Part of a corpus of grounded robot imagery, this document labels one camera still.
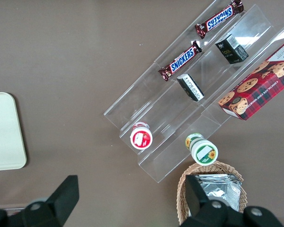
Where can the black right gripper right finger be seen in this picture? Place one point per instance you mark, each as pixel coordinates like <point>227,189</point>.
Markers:
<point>198,203</point>

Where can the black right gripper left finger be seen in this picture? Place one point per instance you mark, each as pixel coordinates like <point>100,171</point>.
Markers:
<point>61,201</point>

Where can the light wicker basket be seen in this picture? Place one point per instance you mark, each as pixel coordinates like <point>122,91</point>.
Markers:
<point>227,168</point>

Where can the cream plastic tray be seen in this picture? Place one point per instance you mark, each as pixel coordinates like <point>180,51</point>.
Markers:
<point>4,132</point>

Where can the silver foil packets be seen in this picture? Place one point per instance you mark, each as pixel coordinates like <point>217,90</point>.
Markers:
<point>222,191</point>

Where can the green sunflower yogurt cup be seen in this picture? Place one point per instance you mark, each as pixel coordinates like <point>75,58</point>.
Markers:
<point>203,152</point>

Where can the red strawberry yogurt cup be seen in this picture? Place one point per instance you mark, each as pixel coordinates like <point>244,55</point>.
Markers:
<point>141,139</point>

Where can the clear acrylic stepped stand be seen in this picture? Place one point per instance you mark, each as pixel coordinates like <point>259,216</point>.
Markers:
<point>156,106</point>

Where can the small black box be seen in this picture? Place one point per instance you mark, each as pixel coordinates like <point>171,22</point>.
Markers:
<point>190,87</point>
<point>232,50</point>

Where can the red tartan cookie box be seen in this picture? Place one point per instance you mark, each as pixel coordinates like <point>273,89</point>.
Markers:
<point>258,94</point>

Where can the Snickers chocolate bar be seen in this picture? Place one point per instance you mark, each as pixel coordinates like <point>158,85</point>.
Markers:
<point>182,61</point>
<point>219,19</point>

